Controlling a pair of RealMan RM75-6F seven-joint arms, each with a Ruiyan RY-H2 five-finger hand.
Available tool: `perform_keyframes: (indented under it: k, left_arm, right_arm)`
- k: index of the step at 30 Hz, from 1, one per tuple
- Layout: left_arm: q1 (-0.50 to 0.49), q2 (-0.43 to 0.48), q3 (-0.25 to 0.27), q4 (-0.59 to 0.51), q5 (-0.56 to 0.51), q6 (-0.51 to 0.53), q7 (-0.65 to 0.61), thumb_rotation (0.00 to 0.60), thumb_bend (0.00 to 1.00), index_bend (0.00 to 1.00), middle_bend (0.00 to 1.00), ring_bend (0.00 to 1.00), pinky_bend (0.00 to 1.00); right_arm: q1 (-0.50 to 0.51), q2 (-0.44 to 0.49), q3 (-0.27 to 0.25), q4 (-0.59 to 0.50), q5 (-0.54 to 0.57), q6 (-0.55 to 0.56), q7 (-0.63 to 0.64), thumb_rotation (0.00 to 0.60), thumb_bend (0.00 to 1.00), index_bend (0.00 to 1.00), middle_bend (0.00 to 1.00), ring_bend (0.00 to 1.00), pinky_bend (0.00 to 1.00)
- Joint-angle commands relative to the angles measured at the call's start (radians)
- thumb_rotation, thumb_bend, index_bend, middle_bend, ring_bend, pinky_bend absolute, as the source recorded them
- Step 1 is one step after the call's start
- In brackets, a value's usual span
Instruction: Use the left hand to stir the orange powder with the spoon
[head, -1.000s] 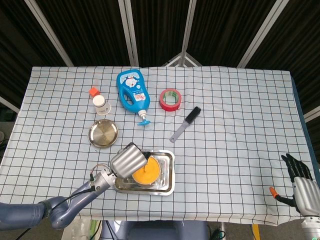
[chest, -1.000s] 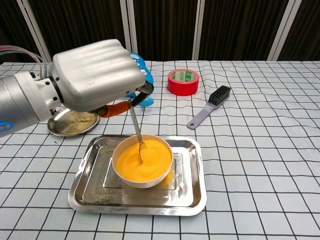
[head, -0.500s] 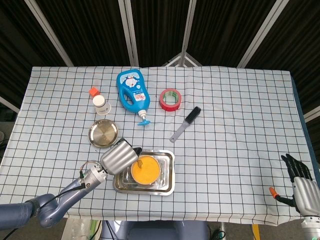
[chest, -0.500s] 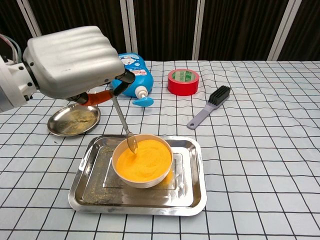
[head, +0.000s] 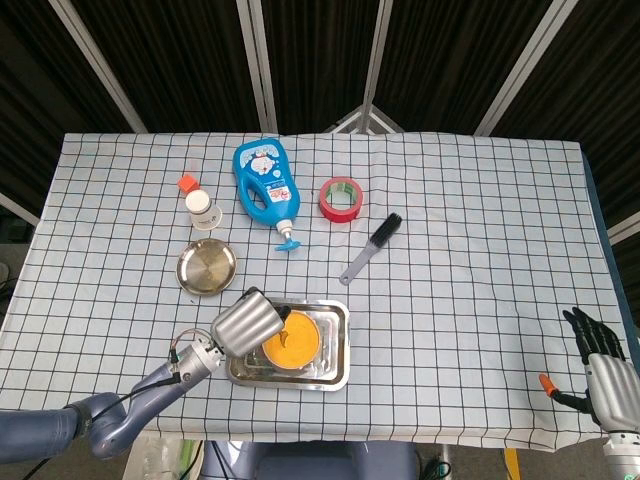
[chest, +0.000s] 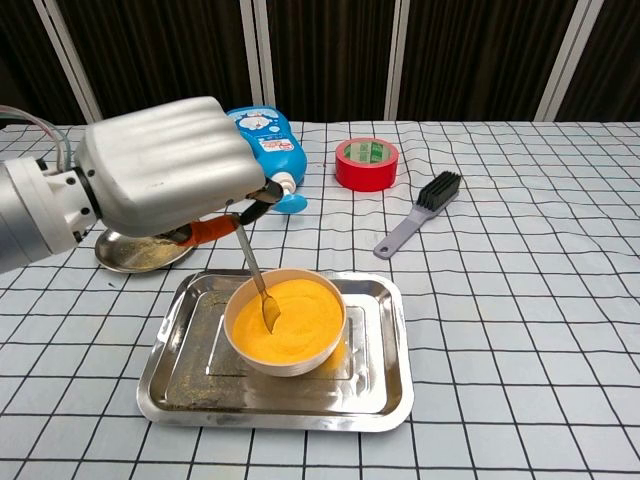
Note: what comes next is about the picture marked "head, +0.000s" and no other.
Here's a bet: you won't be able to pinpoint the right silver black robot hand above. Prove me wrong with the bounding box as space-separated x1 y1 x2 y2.
538 306 640 432

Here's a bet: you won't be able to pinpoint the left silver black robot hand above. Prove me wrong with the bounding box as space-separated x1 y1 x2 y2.
209 286 292 359

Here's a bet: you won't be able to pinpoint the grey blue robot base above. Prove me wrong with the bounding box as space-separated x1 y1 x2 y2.
199 440 421 480

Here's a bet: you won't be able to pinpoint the beige round bowl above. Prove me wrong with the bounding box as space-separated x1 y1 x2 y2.
261 309 322 371

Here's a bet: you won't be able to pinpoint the round steel plate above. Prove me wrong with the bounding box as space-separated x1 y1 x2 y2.
175 238 238 297

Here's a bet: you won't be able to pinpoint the rectangular steel tray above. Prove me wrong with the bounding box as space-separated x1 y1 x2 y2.
225 298 351 393

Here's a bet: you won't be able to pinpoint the white paper cup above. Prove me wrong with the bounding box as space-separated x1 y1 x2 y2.
184 188 223 232

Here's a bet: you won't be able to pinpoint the blue pump detergent bottle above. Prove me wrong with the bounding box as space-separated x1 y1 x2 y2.
232 138 304 253

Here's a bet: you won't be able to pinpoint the grey brush black bristles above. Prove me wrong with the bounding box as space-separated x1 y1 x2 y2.
339 212 404 287

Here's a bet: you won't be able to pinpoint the red tape roll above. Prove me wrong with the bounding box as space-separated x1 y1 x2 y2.
318 176 365 224

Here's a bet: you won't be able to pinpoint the white black checkered tablecloth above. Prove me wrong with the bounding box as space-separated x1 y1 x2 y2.
0 130 626 454

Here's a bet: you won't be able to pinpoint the black folding partition screen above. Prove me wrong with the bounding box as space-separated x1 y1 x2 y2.
0 0 640 246

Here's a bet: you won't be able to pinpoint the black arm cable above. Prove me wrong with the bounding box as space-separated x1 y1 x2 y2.
74 372 182 426

